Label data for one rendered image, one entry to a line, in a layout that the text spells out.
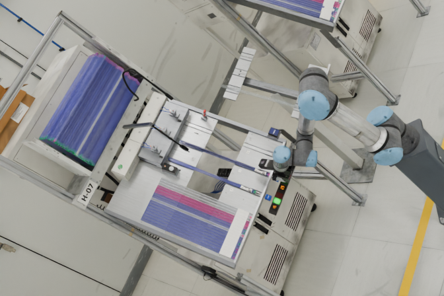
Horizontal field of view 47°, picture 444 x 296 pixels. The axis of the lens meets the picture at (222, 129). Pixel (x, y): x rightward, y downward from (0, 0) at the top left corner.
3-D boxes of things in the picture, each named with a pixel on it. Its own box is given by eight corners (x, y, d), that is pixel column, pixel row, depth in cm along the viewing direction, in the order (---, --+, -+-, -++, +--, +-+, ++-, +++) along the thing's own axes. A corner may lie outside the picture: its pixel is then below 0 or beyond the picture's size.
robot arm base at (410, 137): (416, 122, 231) (405, 110, 226) (422, 147, 221) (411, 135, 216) (386, 135, 240) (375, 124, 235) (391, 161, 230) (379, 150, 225)
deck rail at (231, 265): (236, 265, 246) (235, 263, 240) (234, 269, 245) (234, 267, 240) (108, 211, 263) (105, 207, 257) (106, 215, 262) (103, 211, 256)
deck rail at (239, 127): (286, 144, 270) (287, 139, 264) (285, 147, 269) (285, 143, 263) (166, 101, 286) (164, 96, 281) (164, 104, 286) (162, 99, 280)
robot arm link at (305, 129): (300, 53, 205) (291, 131, 242) (300, 72, 198) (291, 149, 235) (330, 55, 204) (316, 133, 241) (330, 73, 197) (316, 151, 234)
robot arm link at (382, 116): (404, 114, 226) (387, 97, 219) (406, 138, 217) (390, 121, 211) (379, 125, 233) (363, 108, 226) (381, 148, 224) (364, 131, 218)
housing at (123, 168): (171, 107, 286) (166, 95, 273) (131, 185, 269) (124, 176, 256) (158, 102, 288) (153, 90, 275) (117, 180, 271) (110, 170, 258)
